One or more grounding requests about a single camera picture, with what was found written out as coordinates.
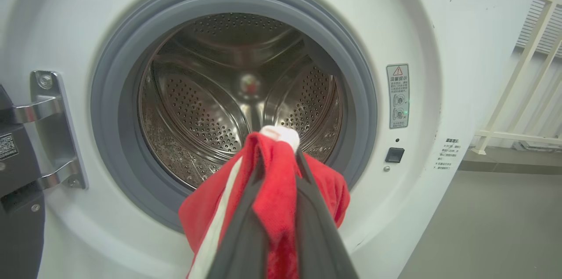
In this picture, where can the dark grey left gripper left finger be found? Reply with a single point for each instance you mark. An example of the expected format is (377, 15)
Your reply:
(243, 235)

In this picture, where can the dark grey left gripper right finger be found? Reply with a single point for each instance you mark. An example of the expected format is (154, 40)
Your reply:
(316, 235)

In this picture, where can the red garment with white stripes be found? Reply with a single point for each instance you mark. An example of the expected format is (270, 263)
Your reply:
(281, 200)

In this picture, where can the black round glass washer door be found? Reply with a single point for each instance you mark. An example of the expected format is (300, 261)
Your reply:
(22, 235)

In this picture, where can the black door lock socket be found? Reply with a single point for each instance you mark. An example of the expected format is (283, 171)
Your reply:
(394, 155)

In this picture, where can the steel perforated washer drum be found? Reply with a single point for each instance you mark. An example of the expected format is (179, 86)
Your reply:
(193, 107)

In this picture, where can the chrome door hinge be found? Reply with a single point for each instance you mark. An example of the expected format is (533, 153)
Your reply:
(52, 125)

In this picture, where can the white front-load washing machine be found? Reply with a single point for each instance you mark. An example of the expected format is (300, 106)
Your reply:
(439, 28)

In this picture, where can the grey warning sticker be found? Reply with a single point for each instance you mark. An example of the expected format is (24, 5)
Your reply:
(398, 99)

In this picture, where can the small grey QR label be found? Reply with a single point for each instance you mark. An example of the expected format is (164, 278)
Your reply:
(8, 146)

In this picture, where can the grey slatted panel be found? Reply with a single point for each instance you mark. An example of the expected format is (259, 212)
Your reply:
(529, 24)

